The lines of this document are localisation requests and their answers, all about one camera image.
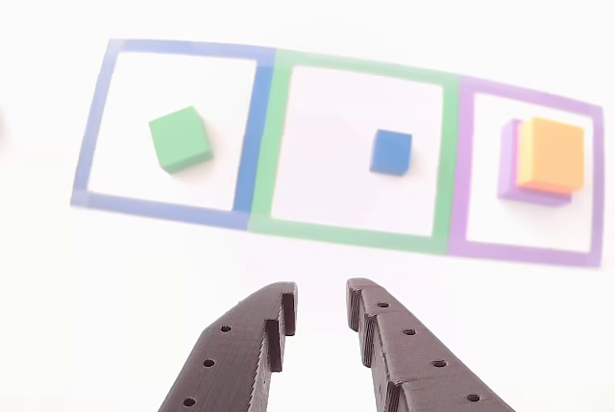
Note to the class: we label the small blue cube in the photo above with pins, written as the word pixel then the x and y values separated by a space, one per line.
pixel 390 150

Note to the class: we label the green cube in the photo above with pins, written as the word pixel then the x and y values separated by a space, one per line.
pixel 180 138

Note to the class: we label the green tape square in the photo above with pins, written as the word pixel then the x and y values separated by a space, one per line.
pixel 355 235

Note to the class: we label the purple tape square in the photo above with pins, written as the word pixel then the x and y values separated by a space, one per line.
pixel 528 253

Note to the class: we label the large purple cube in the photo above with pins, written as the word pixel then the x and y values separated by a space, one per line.
pixel 507 157

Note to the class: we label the orange cube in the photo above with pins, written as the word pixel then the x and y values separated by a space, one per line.
pixel 552 152

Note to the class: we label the blue tape square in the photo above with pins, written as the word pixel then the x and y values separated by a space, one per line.
pixel 178 49

